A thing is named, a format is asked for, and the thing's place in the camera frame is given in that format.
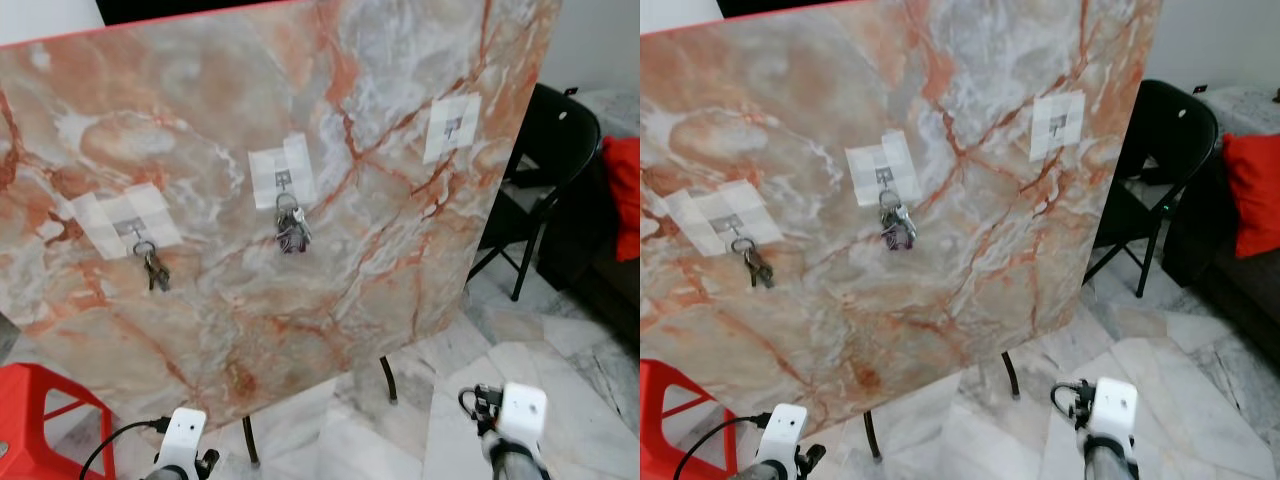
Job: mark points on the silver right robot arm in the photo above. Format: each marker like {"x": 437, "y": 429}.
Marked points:
{"x": 515, "y": 463}
{"x": 1108, "y": 463}

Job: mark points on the black metal table leg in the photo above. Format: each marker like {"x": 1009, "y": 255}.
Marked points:
{"x": 872, "y": 438}
{"x": 388, "y": 382}
{"x": 1012, "y": 375}
{"x": 250, "y": 445}

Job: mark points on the red plastic stool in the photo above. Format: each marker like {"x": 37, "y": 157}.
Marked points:
{"x": 15, "y": 420}
{"x": 660, "y": 400}

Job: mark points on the dark sofa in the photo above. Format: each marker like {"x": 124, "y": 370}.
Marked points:
{"x": 590, "y": 260}
{"x": 1230, "y": 295}

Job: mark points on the pink marble board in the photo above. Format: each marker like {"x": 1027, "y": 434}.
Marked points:
{"x": 900, "y": 300}
{"x": 300, "y": 270}

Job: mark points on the dark key bunch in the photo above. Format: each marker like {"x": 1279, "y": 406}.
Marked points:
{"x": 153, "y": 268}
{"x": 757, "y": 265}

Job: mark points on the red cushion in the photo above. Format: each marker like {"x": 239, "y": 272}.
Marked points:
{"x": 1255, "y": 190}
{"x": 622, "y": 195}

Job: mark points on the black folding chair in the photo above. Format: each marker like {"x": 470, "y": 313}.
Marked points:
{"x": 1170, "y": 120}
{"x": 560, "y": 130}

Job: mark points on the grey speckled cover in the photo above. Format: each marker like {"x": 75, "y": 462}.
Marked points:
{"x": 1245, "y": 110}
{"x": 615, "y": 110}

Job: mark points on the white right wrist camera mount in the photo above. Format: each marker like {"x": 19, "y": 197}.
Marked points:
{"x": 1113, "y": 408}
{"x": 522, "y": 410}

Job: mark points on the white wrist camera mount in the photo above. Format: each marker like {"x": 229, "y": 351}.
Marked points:
{"x": 185, "y": 435}
{"x": 1113, "y": 408}
{"x": 785, "y": 430}
{"x": 522, "y": 410}

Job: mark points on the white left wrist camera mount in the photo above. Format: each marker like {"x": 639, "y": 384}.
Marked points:
{"x": 185, "y": 435}
{"x": 785, "y": 430}

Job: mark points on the white taped wall hook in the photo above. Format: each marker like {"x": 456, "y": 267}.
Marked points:
{"x": 125, "y": 225}
{"x": 452, "y": 128}
{"x": 730, "y": 222}
{"x": 1058, "y": 125}
{"x": 880, "y": 168}
{"x": 280, "y": 172}

